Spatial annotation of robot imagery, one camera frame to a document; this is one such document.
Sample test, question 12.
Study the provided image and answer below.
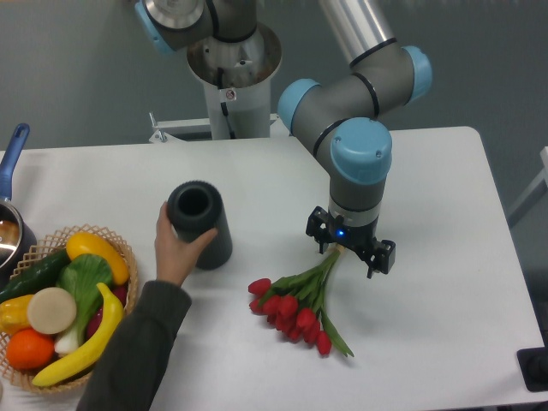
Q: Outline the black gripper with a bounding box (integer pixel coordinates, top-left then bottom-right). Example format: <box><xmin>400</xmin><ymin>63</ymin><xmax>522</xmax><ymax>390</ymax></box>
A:
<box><xmin>306</xmin><ymin>206</ymin><xmax>396</xmax><ymax>279</ymax></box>

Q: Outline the red tulip bouquet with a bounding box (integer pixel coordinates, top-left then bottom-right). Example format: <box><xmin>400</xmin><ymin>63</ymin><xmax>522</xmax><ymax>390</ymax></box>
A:
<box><xmin>247</xmin><ymin>246</ymin><xmax>354</xmax><ymax>357</ymax></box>

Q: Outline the black cylindrical vase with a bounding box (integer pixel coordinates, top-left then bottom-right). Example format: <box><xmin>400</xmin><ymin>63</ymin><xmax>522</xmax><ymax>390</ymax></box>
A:
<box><xmin>167</xmin><ymin>181</ymin><xmax>233</xmax><ymax>271</ymax></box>

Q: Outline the dark grey sleeved forearm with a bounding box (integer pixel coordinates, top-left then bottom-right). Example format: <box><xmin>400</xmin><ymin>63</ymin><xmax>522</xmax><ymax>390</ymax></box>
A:
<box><xmin>76</xmin><ymin>279</ymin><xmax>192</xmax><ymax>410</ymax></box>

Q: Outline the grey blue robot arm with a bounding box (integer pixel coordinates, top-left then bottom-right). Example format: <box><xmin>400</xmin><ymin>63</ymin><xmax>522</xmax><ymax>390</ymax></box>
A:
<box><xmin>134</xmin><ymin>1</ymin><xmax>432</xmax><ymax>274</ymax></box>

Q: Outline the person's bare hand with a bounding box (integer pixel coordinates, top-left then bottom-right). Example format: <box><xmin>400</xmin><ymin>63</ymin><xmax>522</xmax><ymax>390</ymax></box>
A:
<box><xmin>154</xmin><ymin>201</ymin><xmax>217</xmax><ymax>288</ymax></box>

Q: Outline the black device at table edge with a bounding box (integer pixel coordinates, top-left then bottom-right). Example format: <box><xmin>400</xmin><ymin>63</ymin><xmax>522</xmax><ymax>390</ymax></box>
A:
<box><xmin>516</xmin><ymin>347</ymin><xmax>547</xmax><ymax>392</ymax></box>

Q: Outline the red fruit in basket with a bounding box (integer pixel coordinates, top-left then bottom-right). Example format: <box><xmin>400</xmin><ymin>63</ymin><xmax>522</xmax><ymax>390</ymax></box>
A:
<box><xmin>86</xmin><ymin>285</ymin><xmax>128</xmax><ymax>340</ymax></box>

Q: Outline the yellow banana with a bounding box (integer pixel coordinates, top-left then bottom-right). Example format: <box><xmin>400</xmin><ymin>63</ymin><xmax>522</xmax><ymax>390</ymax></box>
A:
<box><xmin>32</xmin><ymin>283</ymin><xmax>124</xmax><ymax>388</ymax></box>

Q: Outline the green bok choy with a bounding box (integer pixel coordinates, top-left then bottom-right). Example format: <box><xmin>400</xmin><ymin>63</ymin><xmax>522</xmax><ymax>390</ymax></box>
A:
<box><xmin>55</xmin><ymin>253</ymin><xmax>112</xmax><ymax>356</ymax></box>

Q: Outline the woven wicker basket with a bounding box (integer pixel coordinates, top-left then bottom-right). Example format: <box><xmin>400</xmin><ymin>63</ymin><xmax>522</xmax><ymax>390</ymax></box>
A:
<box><xmin>1</xmin><ymin>224</ymin><xmax>139</xmax><ymax>393</ymax></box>

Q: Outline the beige round disc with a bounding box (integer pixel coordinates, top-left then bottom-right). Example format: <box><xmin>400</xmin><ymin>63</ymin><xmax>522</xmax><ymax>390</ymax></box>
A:
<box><xmin>27</xmin><ymin>287</ymin><xmax>77</xmax><ymax>335</ymax></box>

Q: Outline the green cucumber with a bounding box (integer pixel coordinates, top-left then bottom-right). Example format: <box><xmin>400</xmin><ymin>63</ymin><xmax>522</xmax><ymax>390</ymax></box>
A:
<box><xmin>1</xmin><ymin>249</ymin><xmax>70</xmax><ymax>303</ymax></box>

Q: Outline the orange fruit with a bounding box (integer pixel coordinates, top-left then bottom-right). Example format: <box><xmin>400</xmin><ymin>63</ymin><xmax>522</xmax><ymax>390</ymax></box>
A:
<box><xmin>6</xmin><ymin>328</ymin><xmax>54</xmax><ymax>370</ymax></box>

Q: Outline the yellow bell pepper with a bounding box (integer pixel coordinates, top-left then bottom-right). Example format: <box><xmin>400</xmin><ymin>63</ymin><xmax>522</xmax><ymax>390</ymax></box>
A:
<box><xmin>0</xmin><ymin>295</ymin><xmax>33</xmax><ymax>336</ymax></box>

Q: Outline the white frame at right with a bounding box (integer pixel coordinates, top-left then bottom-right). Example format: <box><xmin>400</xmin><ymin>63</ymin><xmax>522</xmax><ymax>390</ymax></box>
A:
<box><xmin>507</xmin><ymin>146</ymin><xmax>547</xmax><ymax>229</ymax></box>

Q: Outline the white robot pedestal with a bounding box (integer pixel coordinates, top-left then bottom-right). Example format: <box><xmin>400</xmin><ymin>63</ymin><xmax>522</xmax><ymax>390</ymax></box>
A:
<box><xmin>187</xmin><ymin>23</ymin><xmax>282</xmax><ymax>140</ymax></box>

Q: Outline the white metal bracket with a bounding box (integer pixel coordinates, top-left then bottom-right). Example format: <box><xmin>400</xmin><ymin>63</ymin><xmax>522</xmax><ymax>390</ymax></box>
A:
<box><xmin>147</xmin><ymin>111</ymin><xmax>283</xmax><ymax>144</ymax></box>

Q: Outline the black cable on pedestal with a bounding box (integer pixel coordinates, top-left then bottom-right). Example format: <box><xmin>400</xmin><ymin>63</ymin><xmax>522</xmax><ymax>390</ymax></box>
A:
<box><xmin>216</xmin><ymin>66</ymin><xmax>236</xmax><ymax>140</ymax></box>

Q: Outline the blue handled saucepan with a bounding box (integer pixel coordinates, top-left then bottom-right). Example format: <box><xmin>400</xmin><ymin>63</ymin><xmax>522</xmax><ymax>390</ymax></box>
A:
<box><xmin>1</xmin><ymin>123</ymin><xmax>37</xmax><ymax>289</ymax></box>

